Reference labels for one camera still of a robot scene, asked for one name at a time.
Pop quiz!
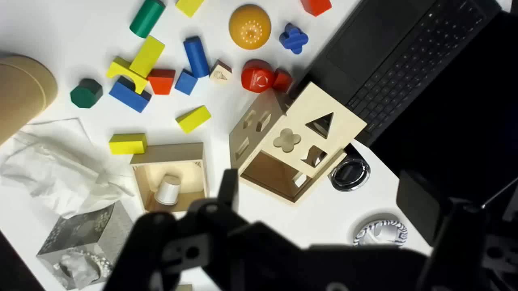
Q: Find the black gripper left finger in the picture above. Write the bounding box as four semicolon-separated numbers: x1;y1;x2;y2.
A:
104;166;272;291

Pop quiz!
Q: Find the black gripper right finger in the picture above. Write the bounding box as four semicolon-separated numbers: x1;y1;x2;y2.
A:
397;169;518;291

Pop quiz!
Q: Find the blue cross block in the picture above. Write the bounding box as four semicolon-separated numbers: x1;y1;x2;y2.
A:
279;22;311;56

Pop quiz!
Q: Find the red rectangular block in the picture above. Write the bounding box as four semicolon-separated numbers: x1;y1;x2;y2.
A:
300;0;334;17

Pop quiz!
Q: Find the pale cylinder block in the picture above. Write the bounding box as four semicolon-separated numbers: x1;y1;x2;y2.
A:
154;173;183;207

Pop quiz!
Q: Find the silver tissue box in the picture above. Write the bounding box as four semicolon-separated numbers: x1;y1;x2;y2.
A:
36;200;135;289

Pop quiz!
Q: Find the open wooden tray box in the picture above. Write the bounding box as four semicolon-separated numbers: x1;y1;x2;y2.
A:
130;140;209;213

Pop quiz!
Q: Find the blue arch block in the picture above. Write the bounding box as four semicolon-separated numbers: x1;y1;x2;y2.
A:
109;76;154;113

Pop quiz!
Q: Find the red trapezoid block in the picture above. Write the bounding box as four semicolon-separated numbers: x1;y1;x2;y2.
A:
146;68;177;97

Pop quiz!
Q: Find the small blue cube block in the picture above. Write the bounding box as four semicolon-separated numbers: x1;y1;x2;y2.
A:
174;69;200;97

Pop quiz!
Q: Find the wooden shape sorter box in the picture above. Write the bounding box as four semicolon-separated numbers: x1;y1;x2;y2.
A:
229;80;370;205

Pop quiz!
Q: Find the green hexagonal block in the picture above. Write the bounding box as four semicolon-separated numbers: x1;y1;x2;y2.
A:
70;77;104;110

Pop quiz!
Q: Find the yellow arch block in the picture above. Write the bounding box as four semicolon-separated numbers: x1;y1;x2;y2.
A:
106;55;151;93

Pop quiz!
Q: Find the small natural wood block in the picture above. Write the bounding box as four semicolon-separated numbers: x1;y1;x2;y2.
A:
209;59;234;84

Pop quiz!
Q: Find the long yellow block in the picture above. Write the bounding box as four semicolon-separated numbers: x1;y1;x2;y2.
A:
128;35;167;79

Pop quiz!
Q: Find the blue cylinder block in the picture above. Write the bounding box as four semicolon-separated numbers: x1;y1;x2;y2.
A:
183;35;211;79

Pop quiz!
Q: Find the red round block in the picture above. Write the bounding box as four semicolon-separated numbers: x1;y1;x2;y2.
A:
240;58;276;93

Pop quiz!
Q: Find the small red block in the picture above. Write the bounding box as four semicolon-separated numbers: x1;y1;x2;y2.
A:
272;68;295;93

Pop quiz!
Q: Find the green cylinder block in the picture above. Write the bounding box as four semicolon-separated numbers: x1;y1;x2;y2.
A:
128;0;167;38

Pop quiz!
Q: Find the orange dome block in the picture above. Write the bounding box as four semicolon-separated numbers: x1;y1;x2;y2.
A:
229;3;274;51

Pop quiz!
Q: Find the patterned paper cup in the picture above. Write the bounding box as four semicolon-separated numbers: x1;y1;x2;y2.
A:
353;215;410;247

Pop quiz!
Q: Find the black tumbler mug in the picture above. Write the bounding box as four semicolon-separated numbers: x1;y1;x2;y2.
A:
329;156;373;192

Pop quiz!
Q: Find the crumpled white plastic bag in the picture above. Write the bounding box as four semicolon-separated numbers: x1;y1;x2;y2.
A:
0;116;136;219

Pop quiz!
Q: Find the black laptop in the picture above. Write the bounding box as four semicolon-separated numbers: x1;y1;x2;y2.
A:
295;0;518;216

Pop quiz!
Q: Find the tan water bottle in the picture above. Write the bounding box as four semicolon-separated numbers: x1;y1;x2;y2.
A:
0;51;60;145

